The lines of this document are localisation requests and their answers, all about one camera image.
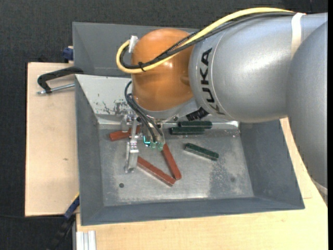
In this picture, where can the black cylinder on white bracket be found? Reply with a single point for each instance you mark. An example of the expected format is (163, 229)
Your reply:
(196, 114)

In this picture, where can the pale flat board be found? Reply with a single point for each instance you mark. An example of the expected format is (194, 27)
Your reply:
(49, 144)

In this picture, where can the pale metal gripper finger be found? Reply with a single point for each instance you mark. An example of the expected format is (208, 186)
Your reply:
(127, 160)
(134, 159)

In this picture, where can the red-brown flat block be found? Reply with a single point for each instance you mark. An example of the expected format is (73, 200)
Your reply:
(118, 135)
(156, 171)
(171, 163)

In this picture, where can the dark green flat block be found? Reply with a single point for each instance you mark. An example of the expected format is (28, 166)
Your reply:
(195, 124)
(187, 131)
(201, 151)

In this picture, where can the grey metal bin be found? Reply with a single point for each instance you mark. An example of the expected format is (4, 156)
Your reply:
(182, 189)

